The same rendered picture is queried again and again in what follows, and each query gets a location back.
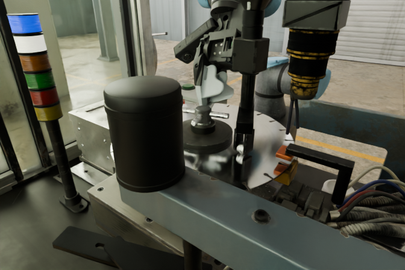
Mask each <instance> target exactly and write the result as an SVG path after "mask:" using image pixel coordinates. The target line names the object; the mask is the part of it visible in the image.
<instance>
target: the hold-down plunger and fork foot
mask: <svg viewBox="0 0 405 270"><path fill-rule="evenodd" d="M247 10H251V3H250V2H247ZM255 82H256V76H255V75H242V85H241V94H240V103H239V109H238V113H237V120H236V128H235V129H234V140H233V149H234V150H237V145H238V144H239V142H241V141H243V135H244V144H243V154H244V155H246V154H248V153H249V152H251V151H252V150H253V144H254V132H255V129H254V128H253V127H254V103H253V102H254V89H255Z"/></svg>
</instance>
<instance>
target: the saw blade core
mask: <svg viewBox="0 0 405 270"><path fill-rule="evenodd" d="M195 104H196V105H195ZM195 104H194V103H187V104H183V107H186V108H194V109H195V108H196V107H197V106H199V103H198V102H197V103H195ZM238 109H239V106H236V105H230V106H229V104H219V103H214V105H213V107H212V111H216V112H221V113H228V114H229V115H230V117H229V119H223V118H215V117H212V119H217V120H220V121H223V122H225V123H227V124H228V125H229V126H230V127H231V128H232V129H233V138H232V140H231V142H230V143H228V144H227V145H225V146H223V147H221V148H217V149H211V150H194V149H189V148H185V147H184V161H185V166H187V167H190V168H192V169H194V170H197V171H199V172H202V173H204V174H206V175H209V176H211V177H213V178H216V179H218V180H221V181H223V182H225V183H228V184H230V185H232V186H235V187H238V188H240V189H242V190H244V191H248V189H247V188H249V190H252V189H255V188H258V187H260V186H263V185H265V184H267V183H269V182H271V181H272V180H274V179H276V178H277V177H279V176H280V175H281V174H282V173H284V172H285V171H286V170H287V168H288V167H289V166H290V164H289V163H288V162H289V161H287V160H283V159H280V158H278V157H276V156H275V155H276V152H277V151H278V150H279V149H280V147H281V146H282V145H285V146H288V144H290V143H293V144H295V142H294V140H293V138H292V136H291V134H290V133H289V135H287V134H286V128H285V127H284V126H282V124H280V123H279V122H277V121H275V120H274V119H273V118H270V117H269V116H267V115H264V114H261V113H260V112H257V111H254V127H253V128H254V129H255V132H254V144H253V150H252V151H251V152H249V153H248V154H246V155H244V154H241V153H239V152H237V150H234V149H233V140H234V129H235V128H236V120H237V113H238ZM194 118H195V115H194V114H190V113H183V121H186V120H189V119H194ZM286 140H287V141H286ZM279 164H281V165H279ZM265 175H267V176H265ZM243 183H245V184H246V186H247V188H246V186H245V185H244V184H243Z"/></svg>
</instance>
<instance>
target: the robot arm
mask: <svg viewBox="0 0 405 270"><path fill-rule="evenodd" d="M198 3H199V4H200V6H202V7H204V8H210V9H211V12H210V14H211V18H210V19H209V20H207V21H206V22H204V23H203V24H202V25H201V26H200V27H198V28H197V29H196V30H195V31H194V32H192V33H191V34H189V35H188V36H187V37H186V38H185V39H183V40H182V41H181V42H180V43H179V44H177V45H176V46H175V47H174V54H175V58H177V59H179V60H181V61H182V62H184V63H186V64H189V63H190V62H191V61H193V60H194V61H193V77H194V85H195V88H196V95H197V98H198V102H199V105H207V104H208V103H209V102H210V101H211V102H213V105H214V103H215V102H218V101H223V100H226V99H230V98H231V97H232V96H233V95H234V89H233V88H232V87H230V86H229V85H228V84H227V78H228V75H227V71H228V70H231V71H232V72H239V71H234V70H233V69H232V66H233V41H234V38H235V37H241V35H242V26H243V24H242V16H243V7H242V4H241V3H240V0H198ZM280 4H281V0H270V1H269V3H268V4H267V6H266V8H265V17H269V16H271V15H273V14H274V13H275V12H276V11H277V10H278V8H279V6H280ZM288 69H289V58H288V57H268V64H267V70H265V71H263V72H259V74H258V75H256V86H255V94H254V102H253V103H254V110H255V111H257V112H260V113H261V114H264V115H267V116H269V117H270V118H273V119H274V120H280V119H283V118H284V117H285V116H286V105H285V101H284V94H287V95H290V90H289V89H290V84H291V79H292V77H291V76H289V75H288V73H287V71H288ZM330 78H331V70H329V69H327V70H326V76H325V77H324V78H323V79H321V80H319V85H318V92H317V94H316V96H315V97H314V99H319V98H320V97H321V96H322V95H323V93H324V92H325V90H326V88H327V86H328V84H329V82H330Z"/></svg>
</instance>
